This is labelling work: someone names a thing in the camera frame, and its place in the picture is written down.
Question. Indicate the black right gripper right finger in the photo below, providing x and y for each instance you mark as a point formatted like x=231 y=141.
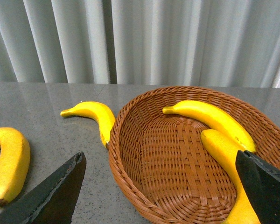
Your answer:
x=261 y=182

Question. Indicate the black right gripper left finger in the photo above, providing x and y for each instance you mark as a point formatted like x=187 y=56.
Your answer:
x=53 y=200

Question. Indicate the yellow banana lower in basket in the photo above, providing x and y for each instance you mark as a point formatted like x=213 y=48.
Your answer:
x=224 y=151

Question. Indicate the yellow banana in basket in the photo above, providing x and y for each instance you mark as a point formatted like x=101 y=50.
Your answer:
x=224 y=151
x=214 y=118

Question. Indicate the yellow banana on table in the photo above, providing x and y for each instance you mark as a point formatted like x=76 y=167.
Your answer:
x=14 y=163

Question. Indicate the yellow banana upper in basket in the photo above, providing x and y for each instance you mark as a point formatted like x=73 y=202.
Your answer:
x=214 y=118

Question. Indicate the yellow banana beside basket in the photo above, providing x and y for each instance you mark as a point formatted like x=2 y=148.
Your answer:
x=97 y=111

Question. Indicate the brown wicker basket right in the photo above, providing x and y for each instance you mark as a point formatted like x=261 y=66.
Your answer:
x=162 y=168

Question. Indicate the grey pleated curtain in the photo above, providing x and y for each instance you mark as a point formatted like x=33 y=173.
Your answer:
x=170 y=42

